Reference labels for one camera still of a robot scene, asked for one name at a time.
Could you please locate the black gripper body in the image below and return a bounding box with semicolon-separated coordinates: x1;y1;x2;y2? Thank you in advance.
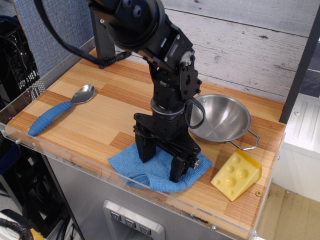
132;109;202;173

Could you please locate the clear acrylic table guard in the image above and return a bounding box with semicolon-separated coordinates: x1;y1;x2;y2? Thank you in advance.
0;36;287;240

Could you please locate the dark grey post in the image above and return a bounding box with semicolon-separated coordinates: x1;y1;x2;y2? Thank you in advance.
90;10;116;59
279;9;320;124

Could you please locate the steel bowl with handles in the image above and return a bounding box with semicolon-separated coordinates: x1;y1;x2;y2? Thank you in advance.
189;93;260;151

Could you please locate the black perforated crate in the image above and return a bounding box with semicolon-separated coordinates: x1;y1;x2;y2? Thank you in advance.
0;15;40;107

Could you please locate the white ridged side unit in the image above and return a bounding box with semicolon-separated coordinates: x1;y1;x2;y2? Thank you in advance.
272;93;320;202

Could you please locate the yellow toy cheese wedge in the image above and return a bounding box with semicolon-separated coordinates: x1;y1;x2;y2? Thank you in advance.
210;149;262;202

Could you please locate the dark grey left post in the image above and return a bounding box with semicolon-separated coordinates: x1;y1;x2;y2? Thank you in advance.
90;10;116;59

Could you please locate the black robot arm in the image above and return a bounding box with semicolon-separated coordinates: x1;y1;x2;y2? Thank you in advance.
89;0;202;182

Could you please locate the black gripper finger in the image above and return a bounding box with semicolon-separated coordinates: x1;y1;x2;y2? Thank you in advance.
169;155;190;182
135;134;156;163

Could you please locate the blue handled metal spoon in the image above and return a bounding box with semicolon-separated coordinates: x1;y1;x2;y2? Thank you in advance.
28;84;95;136

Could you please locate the dark grey right post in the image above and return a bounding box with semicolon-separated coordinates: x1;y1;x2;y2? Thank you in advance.
279;9;320;124

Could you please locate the silver button control panel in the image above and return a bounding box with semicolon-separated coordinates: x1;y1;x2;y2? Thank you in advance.
103;199;166;240

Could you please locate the stainless steel cabinet front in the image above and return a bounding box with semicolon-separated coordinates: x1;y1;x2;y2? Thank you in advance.
46;157;241;240

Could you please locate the blue microfiber cloth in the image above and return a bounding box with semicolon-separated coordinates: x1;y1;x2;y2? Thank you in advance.
108;144;212;193

